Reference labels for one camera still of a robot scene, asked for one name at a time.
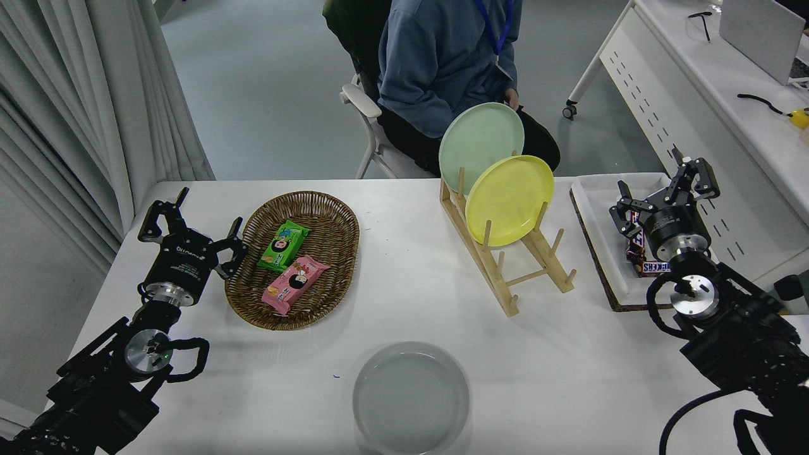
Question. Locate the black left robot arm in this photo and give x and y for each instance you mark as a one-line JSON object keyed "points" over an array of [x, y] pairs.
{"points": [[95, 385]]}

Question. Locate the grey laptop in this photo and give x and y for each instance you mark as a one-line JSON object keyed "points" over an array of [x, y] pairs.
{"points": [[761, 35]]}

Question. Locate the white chair with dark back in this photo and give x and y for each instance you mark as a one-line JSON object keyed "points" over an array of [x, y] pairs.
{"points": [[363, 104]]}

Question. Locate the white curtain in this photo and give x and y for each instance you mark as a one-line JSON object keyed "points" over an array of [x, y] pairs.
{"points": [[76, 114]]}

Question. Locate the grey plate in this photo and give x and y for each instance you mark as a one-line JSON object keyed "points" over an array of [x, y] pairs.
{"points": [[411, 398]]}

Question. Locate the pink snack pack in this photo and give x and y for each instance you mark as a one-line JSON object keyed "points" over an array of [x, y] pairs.
{"points": [[294, 284]]}

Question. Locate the Snickers bar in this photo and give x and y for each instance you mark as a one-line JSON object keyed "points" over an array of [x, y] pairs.
{"points": [[634, 248], [654, 268]]}

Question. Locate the wooden plate rack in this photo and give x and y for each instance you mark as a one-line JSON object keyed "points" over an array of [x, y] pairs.
{"points": [[499, 278]]}

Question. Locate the brown oval wicker basket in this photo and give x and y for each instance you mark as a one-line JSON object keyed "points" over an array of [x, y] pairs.
{"points": [[328, 253]]}

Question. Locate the person's right hand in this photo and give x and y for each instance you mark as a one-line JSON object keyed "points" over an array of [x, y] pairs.
{"points": [[512, 100]]}

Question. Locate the pale green plate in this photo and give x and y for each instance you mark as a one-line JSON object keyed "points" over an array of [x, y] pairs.
{"points": [[474, 142]]}

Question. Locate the white tray with dark base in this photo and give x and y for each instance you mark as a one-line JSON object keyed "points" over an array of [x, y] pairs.
{"points": [[600, 215]]}

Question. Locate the green snack pack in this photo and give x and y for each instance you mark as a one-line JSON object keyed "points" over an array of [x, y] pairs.
{"points": [[284, 246]]}

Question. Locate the yellow plate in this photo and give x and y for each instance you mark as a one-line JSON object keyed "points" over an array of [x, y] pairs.
{"points": [[509, 202]]}

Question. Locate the person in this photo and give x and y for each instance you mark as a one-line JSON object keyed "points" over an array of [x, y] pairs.
{"points": [[436, 57]]}

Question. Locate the black glasses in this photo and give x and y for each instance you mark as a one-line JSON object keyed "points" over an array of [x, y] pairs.
{"points": [[705, 22]]}

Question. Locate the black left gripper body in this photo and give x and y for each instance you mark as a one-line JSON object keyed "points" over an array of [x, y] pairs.
{"points": [[180, 262]]}

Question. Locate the yellow object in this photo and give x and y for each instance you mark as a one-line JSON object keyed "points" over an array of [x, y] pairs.
{"points": [[801, 119]]}

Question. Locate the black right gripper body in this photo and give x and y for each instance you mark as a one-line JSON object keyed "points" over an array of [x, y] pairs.
{"points": [[675, 224]]}

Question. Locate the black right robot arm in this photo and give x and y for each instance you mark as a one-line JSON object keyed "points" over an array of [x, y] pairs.
{"points": [[739, 341]]}

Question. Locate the white desk with perforated panel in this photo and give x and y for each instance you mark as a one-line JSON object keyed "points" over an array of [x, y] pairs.
{"points": [[727, 82]]}

